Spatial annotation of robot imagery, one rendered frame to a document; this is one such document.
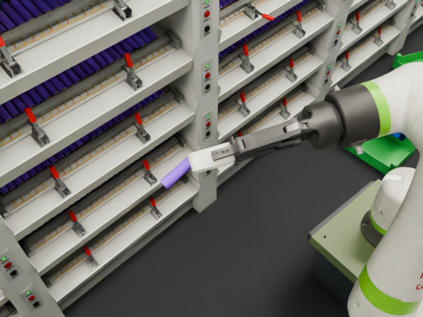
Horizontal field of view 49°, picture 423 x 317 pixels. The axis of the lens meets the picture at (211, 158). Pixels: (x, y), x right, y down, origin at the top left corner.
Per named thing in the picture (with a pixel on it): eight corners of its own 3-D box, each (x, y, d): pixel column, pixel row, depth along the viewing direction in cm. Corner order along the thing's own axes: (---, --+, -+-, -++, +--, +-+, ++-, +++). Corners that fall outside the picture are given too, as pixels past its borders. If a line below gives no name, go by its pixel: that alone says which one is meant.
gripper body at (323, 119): (347, 138, 70) (289, 156, 70) (333, 148, 79) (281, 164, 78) (331, 92, 71) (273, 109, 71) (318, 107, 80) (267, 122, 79)
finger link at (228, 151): (244, 151, 73) (246, 148, 70) (213, 161, 73) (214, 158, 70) (241, 143, 73) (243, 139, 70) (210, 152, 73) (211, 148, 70)
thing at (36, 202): (193, 120, 144) (201, 94, 132) (16, 242, 117) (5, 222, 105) (151, 77, 149) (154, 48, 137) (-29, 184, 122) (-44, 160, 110)
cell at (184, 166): (167, 189, 72) (197, 161, 73) (158, 180, 73) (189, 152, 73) (167, 190, 74) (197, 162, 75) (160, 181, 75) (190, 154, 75)
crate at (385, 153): (415, 152, 203) (421, 139, 197) (389, 178, 194) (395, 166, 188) (356, 117, 216) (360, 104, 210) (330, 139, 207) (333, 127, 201)
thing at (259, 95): (320, 68, 191) (333, 46, 179) (214, 147, 164) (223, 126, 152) (284, 37, 196) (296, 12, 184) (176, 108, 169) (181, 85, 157)
